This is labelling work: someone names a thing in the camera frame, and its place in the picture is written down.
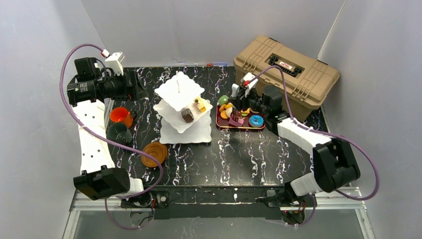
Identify metal serving tongs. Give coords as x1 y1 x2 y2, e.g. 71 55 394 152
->
230 83 243 124

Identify yellow layered cake piece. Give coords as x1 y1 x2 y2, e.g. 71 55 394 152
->
194 96 207 113

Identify white three-tier cake stand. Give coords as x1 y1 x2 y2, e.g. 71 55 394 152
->
153 71 213 144

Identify chocolate swirl roll cake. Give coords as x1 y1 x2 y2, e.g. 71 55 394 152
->
181 108 195 123

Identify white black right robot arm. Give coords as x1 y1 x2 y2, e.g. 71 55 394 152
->
228 84 360 200

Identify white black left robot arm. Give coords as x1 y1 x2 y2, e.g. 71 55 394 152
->
67 52 148 200

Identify white coconut ball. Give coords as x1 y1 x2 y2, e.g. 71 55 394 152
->
224 104 233 119

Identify yellow decorated cake slice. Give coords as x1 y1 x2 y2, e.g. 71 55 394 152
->
219 103 232 112

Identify green swirl roll cake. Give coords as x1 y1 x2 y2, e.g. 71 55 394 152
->
217 95 229 106

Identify red dessert tray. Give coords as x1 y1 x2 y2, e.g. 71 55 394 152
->
215 105 266 130

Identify round sandwich biscuit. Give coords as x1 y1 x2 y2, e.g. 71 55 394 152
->
220 111 229 120

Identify pink rectangular cake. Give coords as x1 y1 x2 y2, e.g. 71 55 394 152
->
228 118 244 127

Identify blue sprinkled donut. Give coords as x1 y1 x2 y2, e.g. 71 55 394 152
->
248 115 264 128

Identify orange plastic cup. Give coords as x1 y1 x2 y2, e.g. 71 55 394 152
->
109 107 137 128

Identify red blue screwdriver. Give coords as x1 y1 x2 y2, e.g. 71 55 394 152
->
206 62 228 67

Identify dark green cup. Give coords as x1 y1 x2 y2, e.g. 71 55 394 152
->
107 122 133 146

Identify brown round wooden lid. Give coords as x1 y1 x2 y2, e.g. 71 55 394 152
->
141 142 168 168

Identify tan plastic toolbox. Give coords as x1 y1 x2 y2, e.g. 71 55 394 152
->
233 35 340 122

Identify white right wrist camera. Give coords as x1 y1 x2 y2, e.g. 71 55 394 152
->
240 73 258 96

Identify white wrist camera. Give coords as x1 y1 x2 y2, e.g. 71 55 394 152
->
101 49 125 76
240 73 258 96

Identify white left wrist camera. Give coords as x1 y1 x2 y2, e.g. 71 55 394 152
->
101 49 125 76

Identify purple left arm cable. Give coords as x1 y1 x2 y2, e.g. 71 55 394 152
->
59 43 164 230

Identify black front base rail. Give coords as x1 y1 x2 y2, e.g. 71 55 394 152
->
145 185 294 221

